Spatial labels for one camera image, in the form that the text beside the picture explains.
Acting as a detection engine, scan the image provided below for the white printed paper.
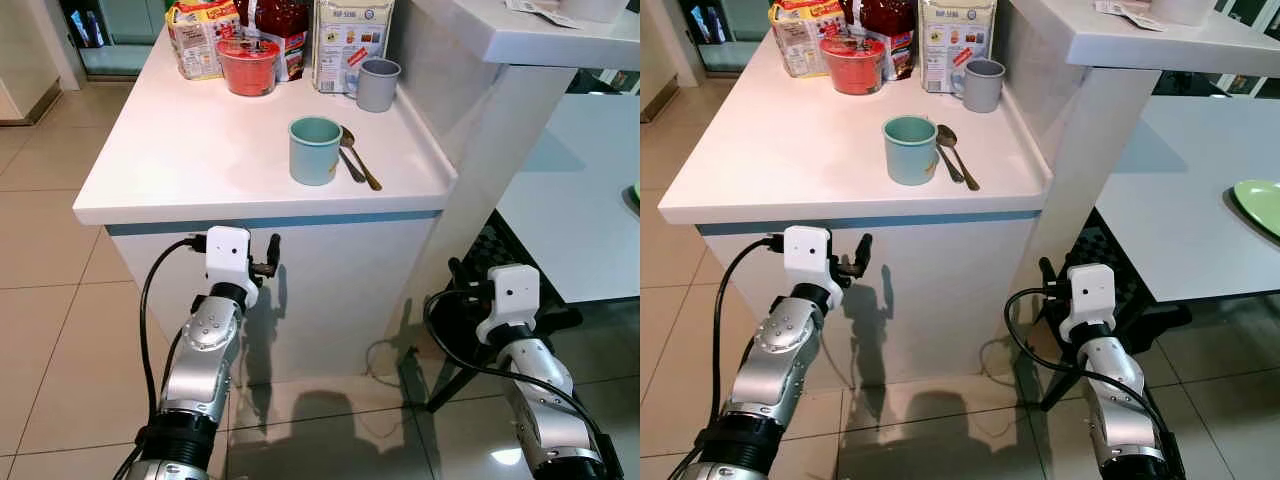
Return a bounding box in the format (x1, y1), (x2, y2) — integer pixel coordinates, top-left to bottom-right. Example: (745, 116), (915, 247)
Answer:
(1093, 0), (1166, 33)
(505, 0), (579, 28)

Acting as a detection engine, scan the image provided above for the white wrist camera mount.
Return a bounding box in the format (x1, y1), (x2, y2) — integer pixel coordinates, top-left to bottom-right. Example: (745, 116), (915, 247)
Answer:
(476, 264), (542, 347)
(205, 226), (259, 309)
(783, 226), (846, 309)
(1058, 263), (1117, 346)

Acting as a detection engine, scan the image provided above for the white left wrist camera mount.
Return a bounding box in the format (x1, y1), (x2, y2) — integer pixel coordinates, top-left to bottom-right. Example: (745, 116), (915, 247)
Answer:
(783, 226), (846, 309)
(205, 226), (259, 309)

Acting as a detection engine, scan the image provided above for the black woven chair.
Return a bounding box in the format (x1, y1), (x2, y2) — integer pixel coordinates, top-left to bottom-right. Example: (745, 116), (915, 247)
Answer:
(1035, 222), (1193, 413)
(425, 208), (586, 413)

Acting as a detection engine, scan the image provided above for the white cracker bag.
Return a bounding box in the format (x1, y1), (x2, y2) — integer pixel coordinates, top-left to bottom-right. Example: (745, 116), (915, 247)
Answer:
(312, 0), (396, 95)
(918, 0), (998, 95)

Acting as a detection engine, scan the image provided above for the red instant noodle bowl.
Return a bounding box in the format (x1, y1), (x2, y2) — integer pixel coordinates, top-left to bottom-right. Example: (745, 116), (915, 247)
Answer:
(820, 36), (887, 97)
(216, 36), (282, 98)

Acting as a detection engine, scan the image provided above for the dark red snack packet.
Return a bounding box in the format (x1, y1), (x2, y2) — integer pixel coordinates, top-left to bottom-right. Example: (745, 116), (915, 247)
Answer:
(840, 0), (916, 81)
(235, 0), (312, 83)

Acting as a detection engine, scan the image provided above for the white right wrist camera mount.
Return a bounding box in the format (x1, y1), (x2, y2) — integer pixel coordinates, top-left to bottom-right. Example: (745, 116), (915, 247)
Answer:
(476, 264), (542, 347)
(1058, 263), (1117, 346)

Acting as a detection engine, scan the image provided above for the white kitchen island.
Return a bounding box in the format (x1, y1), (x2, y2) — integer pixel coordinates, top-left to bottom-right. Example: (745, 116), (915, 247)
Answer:
(657, 0), (1280, 389)
(72, 0), (641, 389)

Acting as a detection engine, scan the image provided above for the grey dining table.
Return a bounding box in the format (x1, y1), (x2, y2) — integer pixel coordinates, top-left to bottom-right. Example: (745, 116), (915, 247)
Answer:
(495, 93), (641, 304)
(1095, 95), (1280, 304)

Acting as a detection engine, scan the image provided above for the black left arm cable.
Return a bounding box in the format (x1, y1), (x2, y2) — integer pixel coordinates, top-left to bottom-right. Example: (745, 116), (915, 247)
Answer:
(668, 236), (788, 480)
(113, 235), (208, 480)

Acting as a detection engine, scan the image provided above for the teal mug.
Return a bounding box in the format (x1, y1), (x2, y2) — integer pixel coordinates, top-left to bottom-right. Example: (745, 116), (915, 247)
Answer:
(289, 116), (347, 187)
(882, 115), (941, 187)

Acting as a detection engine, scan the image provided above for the glass door cabinet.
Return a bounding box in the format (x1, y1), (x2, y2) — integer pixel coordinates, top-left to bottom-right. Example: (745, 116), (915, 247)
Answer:
(680, 0), (771, 76)
(58, 0), (171, 79)

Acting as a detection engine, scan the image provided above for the grey mug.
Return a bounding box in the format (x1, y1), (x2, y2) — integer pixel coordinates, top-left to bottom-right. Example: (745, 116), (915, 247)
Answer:
(950, 57), (1007, 114)
(345, 57), (403, 114)

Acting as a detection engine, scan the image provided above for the yellow snack packet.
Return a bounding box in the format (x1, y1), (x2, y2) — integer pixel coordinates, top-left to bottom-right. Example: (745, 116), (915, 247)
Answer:
(768, 0), (846, 79)
(165, 0), (242, 81)

